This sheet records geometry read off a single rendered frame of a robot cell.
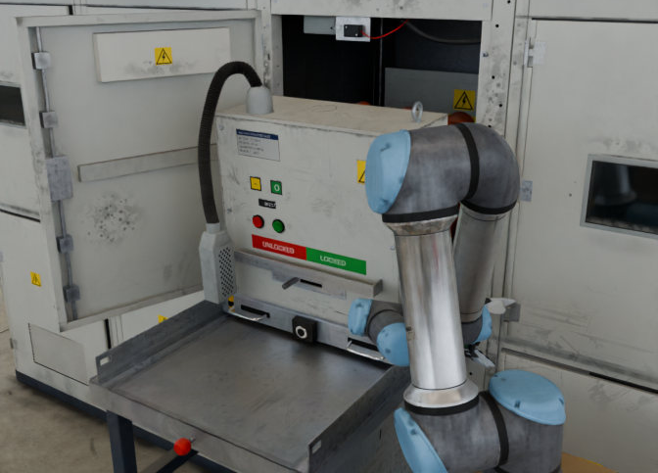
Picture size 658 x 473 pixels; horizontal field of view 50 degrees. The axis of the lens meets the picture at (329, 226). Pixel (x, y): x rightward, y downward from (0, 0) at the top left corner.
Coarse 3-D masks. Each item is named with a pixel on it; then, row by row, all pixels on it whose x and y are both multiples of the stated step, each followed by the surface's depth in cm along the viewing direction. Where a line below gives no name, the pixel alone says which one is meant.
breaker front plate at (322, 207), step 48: (288, 144) 155; (336, 144) 148; (240, 192) 168; (288, 192) 160; (336, 192) 152; (240, 240) 174; (288, 240) 165; (336, 240) 157; (384, 240) 150; (240, 288) 180; (288, 288) 170; (336, 288) 162; (384, 288) 154
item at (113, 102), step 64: (64, 64) 159; (128, 64) 166; (192, 64) 176; (64, 128) 163; (128, 128) 173; (192, 128) 184; (64, 192) 164; (128, 192) 177; (192, 192) 189; (64, 256) 171; (128, 256) 182; (192, 256) 194; (64, 320) 172
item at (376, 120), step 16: (272, 96) 180; (224, 112) 163; (240, 112) 165; (272, 112) 163; (288, 112) 163; (304, 112) 162; (320, 112) 162; (336, 112) 161; (352, 112) 161; (368, 112) 160; (384, 112) 160; (400, 112) 159; (416, 112) 159; (432, 112) 158; (336, 128) 147; (352, 128) 145; (368, 128) 146; (384, 128) 146; (400, 128) 145; (416, 128) 145
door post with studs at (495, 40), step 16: (496, 0) 151; (512, 0) 149; (496, 16) 152; (512, 16) 150; (496, 32) 153; (496, 48) 154; (480, 64) 158; (496, 64) 155; (480, 80) 159; (496, 80) 156; (480, 96) 160; (496, 96) 157; (480, 112) 161; (496, 112) 158; (496, 128) 159; (480, 368) 179; (480, 384) 180
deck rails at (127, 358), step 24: (192, 312) 175; (216, 312) 183; (144, 336) 162; (168, 336) 169; (192, 336) 173; (96, 360) 151; (120, 360) 157; (144, 360) 162; (384, 384) 145; (360, 408) 138; (336, 432) 131; (312, 456) 125
